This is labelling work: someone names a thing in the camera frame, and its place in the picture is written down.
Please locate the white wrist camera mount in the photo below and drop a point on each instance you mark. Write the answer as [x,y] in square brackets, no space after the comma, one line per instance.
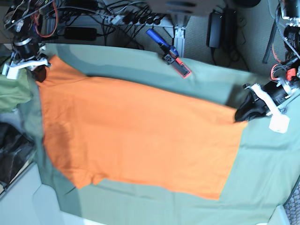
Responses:
[279,123]
[9,72]

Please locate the aluminium table leg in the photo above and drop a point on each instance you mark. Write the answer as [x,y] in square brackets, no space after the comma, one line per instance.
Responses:
[178,31]

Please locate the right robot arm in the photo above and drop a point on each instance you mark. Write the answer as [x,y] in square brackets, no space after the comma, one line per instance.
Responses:
[23,28]

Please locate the orange T-shirt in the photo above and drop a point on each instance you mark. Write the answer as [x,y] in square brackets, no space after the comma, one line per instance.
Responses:
[98,128]

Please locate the blue red clamp tool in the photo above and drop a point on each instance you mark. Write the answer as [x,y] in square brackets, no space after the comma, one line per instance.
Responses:
[171,56]

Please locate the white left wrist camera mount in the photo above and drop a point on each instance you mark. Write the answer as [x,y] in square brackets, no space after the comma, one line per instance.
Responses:
[279,123]

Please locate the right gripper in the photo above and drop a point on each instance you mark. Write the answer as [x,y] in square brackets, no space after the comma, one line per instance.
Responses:
[38,73]

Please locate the black brick under table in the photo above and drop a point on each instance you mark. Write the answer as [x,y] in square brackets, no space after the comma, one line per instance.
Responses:
[80,33]

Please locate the black plastic bag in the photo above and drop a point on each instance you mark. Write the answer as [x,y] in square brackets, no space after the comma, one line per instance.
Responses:
[15,150]

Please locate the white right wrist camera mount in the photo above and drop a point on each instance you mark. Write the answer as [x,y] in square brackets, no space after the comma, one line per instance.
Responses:
[9,72]

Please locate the green table cloth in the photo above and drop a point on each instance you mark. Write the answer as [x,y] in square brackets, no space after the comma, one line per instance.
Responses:
[264,173]

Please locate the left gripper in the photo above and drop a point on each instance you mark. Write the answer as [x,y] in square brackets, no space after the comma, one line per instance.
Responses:
[261,101]

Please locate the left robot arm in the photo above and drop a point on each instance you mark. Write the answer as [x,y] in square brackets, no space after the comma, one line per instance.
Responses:
[285,75]

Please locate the olive green garment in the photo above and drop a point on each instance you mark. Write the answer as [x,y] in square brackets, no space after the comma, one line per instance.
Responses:
[12,92]

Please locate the black power adapter brick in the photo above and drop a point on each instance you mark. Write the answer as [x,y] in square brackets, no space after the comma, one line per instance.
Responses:
[214,32]

